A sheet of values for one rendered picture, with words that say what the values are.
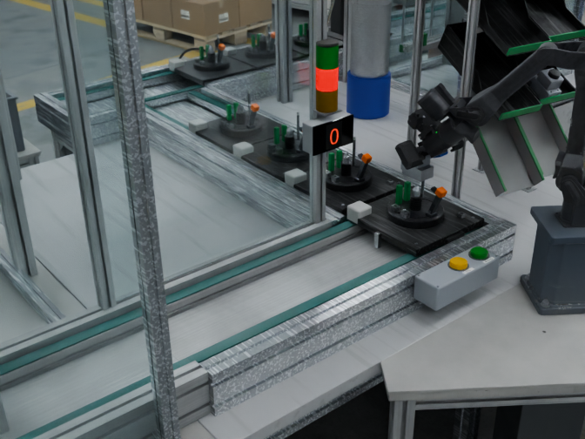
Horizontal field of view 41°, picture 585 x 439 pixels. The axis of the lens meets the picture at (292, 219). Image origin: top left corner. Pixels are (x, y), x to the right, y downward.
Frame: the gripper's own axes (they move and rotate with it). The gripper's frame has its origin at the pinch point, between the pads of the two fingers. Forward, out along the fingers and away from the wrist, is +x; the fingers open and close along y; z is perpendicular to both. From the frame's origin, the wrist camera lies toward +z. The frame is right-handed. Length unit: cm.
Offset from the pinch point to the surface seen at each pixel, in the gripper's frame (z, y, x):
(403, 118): 25, -65, 67
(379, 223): -10.2, 9.7, 12.6
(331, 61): 24.4, 19.6, -10.5
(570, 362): -55, 7, -19
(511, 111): -0.4, -22.9, -11.4
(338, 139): 10.4, 17.6, 2.3
